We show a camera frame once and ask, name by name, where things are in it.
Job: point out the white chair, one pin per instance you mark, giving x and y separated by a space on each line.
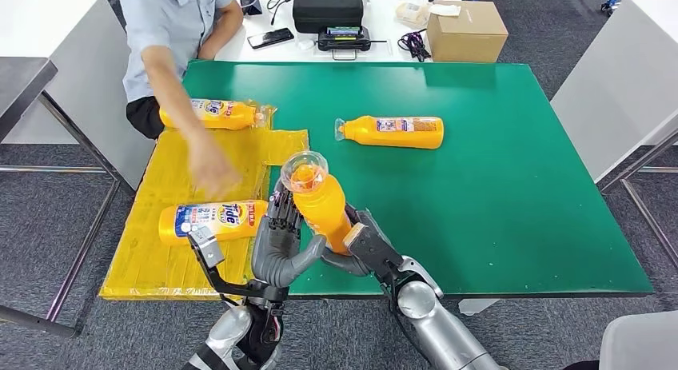
638 346

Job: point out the dark smartphone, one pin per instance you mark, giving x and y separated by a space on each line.
270 38

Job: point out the clear plastic packet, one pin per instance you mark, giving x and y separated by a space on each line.
410 13

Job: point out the orange detergent bottle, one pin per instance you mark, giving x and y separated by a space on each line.
169 232
371 134
323 209
235 116

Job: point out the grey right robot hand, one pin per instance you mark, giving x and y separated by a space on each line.
368 218

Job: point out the white table foot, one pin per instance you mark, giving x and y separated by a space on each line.
476 307

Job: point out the black carrying case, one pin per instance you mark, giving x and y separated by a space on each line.
327 10

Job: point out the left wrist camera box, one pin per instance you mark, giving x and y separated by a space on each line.
206 248

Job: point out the black handheld controller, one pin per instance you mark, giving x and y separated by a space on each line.
343 39

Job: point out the white table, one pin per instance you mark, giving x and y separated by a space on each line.
53 18
625 81

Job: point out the brown cardboard box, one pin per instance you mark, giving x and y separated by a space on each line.
466 34

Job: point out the person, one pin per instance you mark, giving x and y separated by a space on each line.
169 29

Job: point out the small white round case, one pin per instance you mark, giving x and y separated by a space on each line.
304 43

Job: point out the yellow taped cardboard mat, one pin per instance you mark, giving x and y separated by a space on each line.
159 272

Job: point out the dark tablet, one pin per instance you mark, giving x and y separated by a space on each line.
249 2

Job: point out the white crumpled tissue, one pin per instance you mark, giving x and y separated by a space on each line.
445 8

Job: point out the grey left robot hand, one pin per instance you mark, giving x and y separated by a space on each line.
278 256

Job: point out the grey steel table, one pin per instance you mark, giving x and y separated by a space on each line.
21 81

